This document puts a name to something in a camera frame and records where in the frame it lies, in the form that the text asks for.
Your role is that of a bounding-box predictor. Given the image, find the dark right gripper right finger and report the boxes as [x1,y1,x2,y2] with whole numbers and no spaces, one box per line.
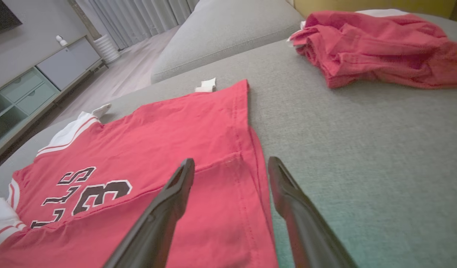
[267,156,359,268]

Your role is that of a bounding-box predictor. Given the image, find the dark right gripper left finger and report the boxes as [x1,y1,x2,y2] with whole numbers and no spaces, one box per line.
[103,158,196,268]

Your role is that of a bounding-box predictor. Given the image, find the red basketball jersey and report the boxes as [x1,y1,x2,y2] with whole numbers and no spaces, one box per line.
[0,77,279,268]

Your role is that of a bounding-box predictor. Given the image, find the large grey sofa seat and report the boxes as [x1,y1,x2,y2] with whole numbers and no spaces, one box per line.
[0,13,457,268]

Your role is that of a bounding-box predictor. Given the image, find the white ribbed air purifier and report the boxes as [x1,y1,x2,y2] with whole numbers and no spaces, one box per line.
[93,34,122,65]

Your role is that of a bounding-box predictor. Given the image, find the grey green tv cabinet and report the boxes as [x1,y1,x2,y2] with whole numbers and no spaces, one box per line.
[0,35,104,161]

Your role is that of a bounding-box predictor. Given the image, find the red mesh shorts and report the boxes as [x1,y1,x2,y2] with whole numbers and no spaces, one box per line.
[287,9,457,90]

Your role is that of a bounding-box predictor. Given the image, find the grey sofa chaise cushion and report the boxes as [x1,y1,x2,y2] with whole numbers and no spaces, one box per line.
[150,0,305,84]

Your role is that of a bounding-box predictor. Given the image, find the grey pleated curtain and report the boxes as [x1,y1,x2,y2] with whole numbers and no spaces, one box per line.
[75,0,200,51]

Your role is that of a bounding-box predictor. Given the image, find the mustard yellow cushion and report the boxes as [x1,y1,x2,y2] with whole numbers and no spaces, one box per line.
[293,0,457,18]

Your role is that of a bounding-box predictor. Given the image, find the black television screen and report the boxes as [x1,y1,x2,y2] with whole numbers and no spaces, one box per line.
[0,0,23,37]

